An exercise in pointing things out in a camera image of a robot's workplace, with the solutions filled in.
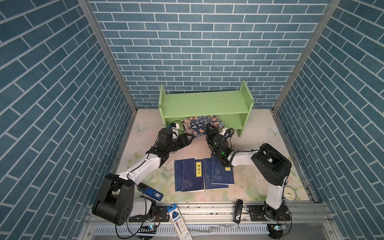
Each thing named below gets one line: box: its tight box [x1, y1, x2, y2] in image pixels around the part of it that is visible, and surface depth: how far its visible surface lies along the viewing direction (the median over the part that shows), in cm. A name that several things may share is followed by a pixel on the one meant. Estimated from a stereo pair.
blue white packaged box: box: [166, 203, 193, 240], surface depth 71 cm
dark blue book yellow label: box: [181, 158, 204, 192], surface depth 86 cm
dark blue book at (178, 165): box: [174, 160, 183, 192], surface depth 88 cm
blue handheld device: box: [137, 182, 164, 202], surface depth 80 cm
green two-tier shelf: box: [158, 80, 255, 138], surface depth 88 cm
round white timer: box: [283, 185, 297, 201], surface depth 79 cm
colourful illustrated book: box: [180, 115, 225, 138], surface depth 93 cm
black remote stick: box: [233, 199, 244, 224], surface depth 73 cm
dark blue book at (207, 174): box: [202, 158, 229, 190], surface depth 86 cm
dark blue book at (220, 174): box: [210, 154, 234, 185], surface depth 87 cm
